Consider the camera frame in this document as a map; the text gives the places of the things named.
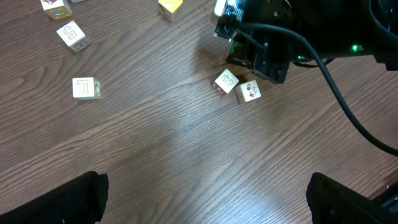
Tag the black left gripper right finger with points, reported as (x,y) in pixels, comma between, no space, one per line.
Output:
(331,202)

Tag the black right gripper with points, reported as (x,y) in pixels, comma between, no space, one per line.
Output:
(267,54)

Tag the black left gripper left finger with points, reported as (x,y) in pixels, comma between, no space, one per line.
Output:
(81,200)

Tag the white block blue side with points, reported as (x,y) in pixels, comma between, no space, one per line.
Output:
(248,91)

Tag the white block snail picture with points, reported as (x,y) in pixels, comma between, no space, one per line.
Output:
(225,82)

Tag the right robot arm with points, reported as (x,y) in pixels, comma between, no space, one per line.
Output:
(335,28)

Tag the yellow top block lower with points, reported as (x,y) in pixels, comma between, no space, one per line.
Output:
(170,8)

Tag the white block yellow side lowest-left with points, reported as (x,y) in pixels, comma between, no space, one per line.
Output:
(86,88)

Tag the white block letter left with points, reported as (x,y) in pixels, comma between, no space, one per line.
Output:
(73,36)

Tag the white block yellow sides bird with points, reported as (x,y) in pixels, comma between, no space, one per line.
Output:
(57,9)

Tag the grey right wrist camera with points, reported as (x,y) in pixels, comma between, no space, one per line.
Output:
(218,11)

